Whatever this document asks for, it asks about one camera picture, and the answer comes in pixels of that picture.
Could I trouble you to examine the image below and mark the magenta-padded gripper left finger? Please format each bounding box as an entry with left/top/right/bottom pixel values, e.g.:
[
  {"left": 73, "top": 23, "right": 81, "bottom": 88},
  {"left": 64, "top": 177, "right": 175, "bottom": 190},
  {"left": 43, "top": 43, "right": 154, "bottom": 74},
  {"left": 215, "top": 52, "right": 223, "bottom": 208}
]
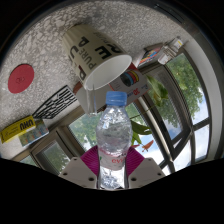
[{"left": 59, "top": 144, "right": 101, "bottom": 189}]

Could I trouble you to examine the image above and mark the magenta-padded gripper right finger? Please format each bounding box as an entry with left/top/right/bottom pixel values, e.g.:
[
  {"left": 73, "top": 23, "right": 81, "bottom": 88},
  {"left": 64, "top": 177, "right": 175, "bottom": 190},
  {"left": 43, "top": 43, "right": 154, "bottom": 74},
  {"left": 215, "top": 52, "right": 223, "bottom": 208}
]
[{"left": 125, "top": 146, "right": 167, "bottom": 190}]

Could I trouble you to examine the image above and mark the clear plastic water bottle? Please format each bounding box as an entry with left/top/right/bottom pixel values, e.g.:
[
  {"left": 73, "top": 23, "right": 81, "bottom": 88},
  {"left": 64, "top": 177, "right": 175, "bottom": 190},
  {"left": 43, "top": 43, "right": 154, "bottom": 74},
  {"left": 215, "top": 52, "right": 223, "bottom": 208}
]
[{"left": 95, "top": 90, "right": 134, "bottom": 191}]

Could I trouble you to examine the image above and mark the dark-framed bay window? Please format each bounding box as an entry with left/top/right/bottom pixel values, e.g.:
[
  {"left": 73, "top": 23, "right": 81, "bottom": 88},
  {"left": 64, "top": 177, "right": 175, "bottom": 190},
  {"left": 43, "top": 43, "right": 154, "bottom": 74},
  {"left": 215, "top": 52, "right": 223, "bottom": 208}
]
[{"left": 13, "top": 43, "right": 224, "bottom": 176}]

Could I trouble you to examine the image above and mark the flowering plant in white pot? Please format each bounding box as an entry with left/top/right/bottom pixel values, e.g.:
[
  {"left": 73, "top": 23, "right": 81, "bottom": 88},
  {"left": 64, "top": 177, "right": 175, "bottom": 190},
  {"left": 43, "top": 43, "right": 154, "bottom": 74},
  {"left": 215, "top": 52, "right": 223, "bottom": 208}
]
[{"left": 73, "top": 81, "right": 155, "bottom": 154}]

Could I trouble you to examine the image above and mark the black and white patterned mat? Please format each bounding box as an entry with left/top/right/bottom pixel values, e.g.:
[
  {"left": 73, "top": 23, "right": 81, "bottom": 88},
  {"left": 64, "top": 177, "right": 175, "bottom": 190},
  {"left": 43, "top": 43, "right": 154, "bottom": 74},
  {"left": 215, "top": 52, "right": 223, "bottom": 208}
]
[{"left": 32, "top": 85, "right": 79, "bottom": 120}]

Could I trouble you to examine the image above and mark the long yellow box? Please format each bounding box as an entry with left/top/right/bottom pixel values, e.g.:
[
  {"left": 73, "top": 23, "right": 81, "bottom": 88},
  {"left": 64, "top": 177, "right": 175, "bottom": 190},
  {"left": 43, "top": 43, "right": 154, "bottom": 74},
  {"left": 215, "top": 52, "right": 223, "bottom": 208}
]
[{"left": 0, "top": 115, "right": 37, "bottom": 145}]

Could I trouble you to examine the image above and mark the small green leafy plant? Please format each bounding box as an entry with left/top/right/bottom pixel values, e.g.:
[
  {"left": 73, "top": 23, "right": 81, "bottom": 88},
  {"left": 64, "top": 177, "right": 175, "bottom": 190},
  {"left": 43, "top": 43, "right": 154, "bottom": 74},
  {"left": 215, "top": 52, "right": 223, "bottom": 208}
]
[{"left": 146, "top": 75, "right": 170, "bottom": 102}]

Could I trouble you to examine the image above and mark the red cardboard box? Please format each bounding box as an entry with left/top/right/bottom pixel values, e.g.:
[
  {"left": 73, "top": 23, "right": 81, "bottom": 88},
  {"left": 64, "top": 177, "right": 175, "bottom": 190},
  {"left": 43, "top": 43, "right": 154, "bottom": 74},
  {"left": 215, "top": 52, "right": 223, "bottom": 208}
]
[{"left": 108, "top": 63, "right": 150, "bottom": 107}]

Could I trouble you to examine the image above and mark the flat round red coaster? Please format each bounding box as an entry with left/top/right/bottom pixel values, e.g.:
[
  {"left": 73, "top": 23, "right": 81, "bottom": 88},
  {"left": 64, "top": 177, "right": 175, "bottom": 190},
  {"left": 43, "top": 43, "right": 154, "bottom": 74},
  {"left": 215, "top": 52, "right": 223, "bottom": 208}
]
[{"left": 7, "top": 63, "right": 36, "bottom": 94}]

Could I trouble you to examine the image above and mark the white paper cup black lettering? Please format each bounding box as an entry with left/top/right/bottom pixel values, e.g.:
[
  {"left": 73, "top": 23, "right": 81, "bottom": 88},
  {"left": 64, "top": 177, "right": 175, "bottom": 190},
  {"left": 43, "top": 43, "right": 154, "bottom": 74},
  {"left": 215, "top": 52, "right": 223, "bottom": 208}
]
[{"left": 61, "top": 23, "right": 133, "bottom": 91}]

